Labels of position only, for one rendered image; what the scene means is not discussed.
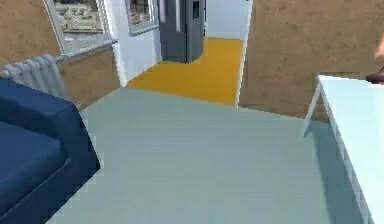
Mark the dark grey fridge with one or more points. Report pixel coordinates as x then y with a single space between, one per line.
181 30

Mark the grey framed window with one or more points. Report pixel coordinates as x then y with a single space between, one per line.
80 23
140 15

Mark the grey ribbed radiator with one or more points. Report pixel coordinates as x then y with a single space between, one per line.
36 73

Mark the dark blue sofa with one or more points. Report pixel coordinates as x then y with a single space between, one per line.
30 143

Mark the pale blue table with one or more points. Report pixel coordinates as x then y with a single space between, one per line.
360 126

